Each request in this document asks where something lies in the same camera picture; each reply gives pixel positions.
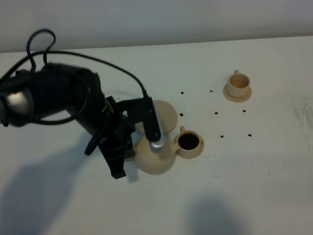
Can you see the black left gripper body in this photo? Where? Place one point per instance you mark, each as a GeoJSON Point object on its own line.
{"type": "Point", "coordinates": [104, 117]}

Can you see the beige cup saucer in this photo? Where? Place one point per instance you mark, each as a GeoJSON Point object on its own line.
{"type": "Point", "coordinates": [237, 99]}
{"type": "Point", "coordinates": [190, 153]}

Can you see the near beige cup saucer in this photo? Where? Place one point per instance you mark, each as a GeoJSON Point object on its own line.
{"type": "Point", "coordinates": [190, 153]}

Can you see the beige teapot saucer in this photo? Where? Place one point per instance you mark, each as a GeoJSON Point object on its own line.
{"type": "Point", "coordinates": [167, 114]}

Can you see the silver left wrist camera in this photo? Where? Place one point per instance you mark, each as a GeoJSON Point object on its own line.
{"type": "Point", "coordinates": [152, 126]}

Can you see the beige teacup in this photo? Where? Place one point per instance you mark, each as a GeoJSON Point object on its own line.
{"type": "Point", "coordinates": [189, 142]}
{"type": "Point", "coordinates": [238, 85]}

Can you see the far beige cup saucer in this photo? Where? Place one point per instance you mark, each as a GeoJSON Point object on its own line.
{"type": "Point", "coordinates": [237, 99]}

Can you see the beige ceramic teapot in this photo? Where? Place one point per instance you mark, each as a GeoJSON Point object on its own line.
{"type": "Point", "coordinates": [154, 163]}

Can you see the near beige teacup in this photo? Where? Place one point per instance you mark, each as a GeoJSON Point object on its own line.
{"type": "Point", "coordinates": [189, 142]}

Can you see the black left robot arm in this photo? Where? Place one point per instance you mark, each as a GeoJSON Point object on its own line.
{"type": "Point", "coordinates": [58, 94]}

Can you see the far beige teacup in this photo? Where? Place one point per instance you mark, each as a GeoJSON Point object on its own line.
{"type": "Point", "coordinates": [238, 85]}

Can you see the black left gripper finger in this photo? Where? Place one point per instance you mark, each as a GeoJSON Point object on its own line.
{"type": "Point", "coordinates": [115, 152]}

